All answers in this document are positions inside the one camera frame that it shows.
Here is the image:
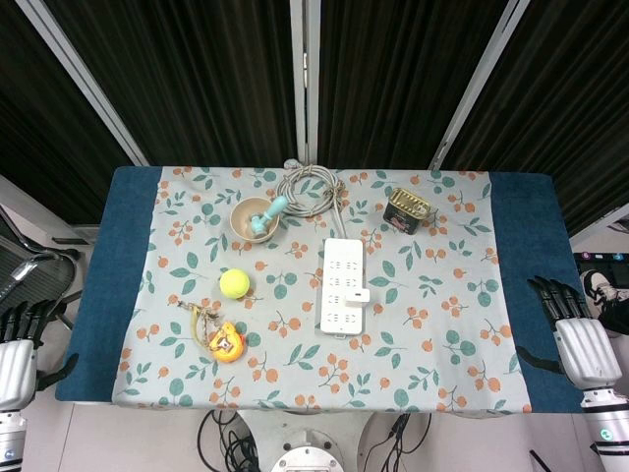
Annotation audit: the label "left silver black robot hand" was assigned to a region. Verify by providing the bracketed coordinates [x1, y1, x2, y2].
[0, 298, 81, 413]

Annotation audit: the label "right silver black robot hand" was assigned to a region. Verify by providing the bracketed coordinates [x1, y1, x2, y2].
[515, 275, 623, 393]

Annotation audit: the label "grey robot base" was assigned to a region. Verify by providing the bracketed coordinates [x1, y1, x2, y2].
[269, 428, 346, 472]

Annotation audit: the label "white power strip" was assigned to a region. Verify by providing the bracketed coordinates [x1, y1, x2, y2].
[318, 237, 371, 340]

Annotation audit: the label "white black sneaker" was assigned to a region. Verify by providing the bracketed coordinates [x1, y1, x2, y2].
[579, 269, 629, 336]

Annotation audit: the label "colourful control panel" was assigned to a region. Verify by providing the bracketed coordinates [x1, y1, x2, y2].
[573, 250, 629, 267]

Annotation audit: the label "blue table cover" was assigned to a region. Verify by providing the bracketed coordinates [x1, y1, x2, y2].
[54, 165, 587, 416]

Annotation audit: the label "floral tablecloth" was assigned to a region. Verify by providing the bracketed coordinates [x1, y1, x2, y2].
[111, 165, 535, 415]

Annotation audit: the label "yellow duck tape measure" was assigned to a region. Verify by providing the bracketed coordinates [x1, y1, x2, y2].
[179, 300, 248, 365]

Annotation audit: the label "black luncheon meat can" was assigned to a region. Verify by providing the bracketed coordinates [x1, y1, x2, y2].
[382, 187, 434, 236]

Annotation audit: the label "yellow tennis ball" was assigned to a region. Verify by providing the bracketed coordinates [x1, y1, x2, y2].
[218, 267, 251, 300]

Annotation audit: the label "beige bowl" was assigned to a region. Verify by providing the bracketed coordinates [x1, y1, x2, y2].
[229, 196, 283, 243]

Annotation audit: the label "black curtain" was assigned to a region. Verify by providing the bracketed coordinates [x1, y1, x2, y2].
[0, 0, 629, 237]

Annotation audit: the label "black floor cables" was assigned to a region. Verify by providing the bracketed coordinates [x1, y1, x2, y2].
[198, 410, 262, 472]
[376, 412, 415, 472]

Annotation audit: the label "aluminium frame post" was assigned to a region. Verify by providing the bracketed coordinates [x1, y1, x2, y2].
[18, 0, 149, 167]
[426, 0, 533, 171]
[289, 0, 321, 166]

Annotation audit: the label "teal handled tool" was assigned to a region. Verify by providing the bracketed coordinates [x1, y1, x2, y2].
[248, 195, 289, 238]

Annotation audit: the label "grey cable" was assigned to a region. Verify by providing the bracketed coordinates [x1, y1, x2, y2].
[274, 157, 348, 240]

